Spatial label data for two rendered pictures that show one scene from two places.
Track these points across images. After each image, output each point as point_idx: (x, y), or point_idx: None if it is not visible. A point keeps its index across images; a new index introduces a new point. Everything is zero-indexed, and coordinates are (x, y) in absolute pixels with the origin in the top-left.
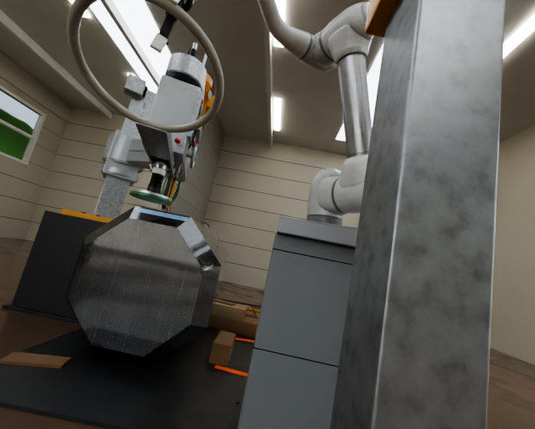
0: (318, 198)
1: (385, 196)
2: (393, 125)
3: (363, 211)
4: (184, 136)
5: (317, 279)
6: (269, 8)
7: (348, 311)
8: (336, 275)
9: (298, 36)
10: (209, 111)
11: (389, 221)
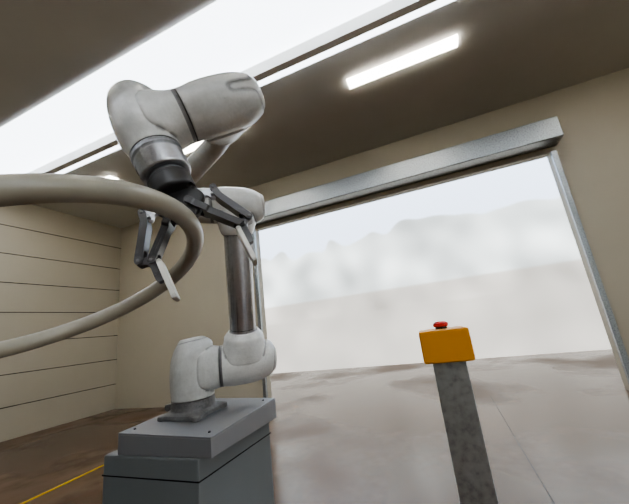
0: (199, 380)
1: (481, 469)
2: (473, 436)
3: (460, 470)
4: None
5: (238, 481)
6: (198, 179)
7: None
8: (248, 464)
9: None
10: (107, 317)
11: (489, 481)
